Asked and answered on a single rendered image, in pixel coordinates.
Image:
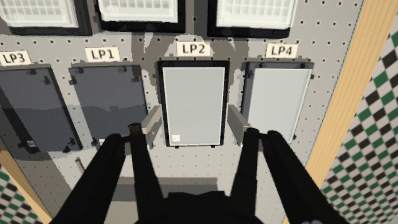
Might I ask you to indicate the black l-shaped locator bracket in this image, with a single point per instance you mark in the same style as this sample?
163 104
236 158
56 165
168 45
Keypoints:
239 32

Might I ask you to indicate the cream label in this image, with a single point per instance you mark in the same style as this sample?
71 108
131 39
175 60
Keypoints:
103 54
193 48
15 58
281 50

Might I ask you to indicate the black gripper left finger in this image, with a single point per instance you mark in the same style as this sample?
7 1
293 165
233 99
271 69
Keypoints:
90 199

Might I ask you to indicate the dark grey plate nest frame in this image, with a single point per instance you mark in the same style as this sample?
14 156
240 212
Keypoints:
83 19

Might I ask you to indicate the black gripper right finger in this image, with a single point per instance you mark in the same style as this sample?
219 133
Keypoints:
302 200

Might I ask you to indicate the white operator button panel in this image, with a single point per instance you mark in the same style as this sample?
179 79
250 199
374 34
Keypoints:
123 208

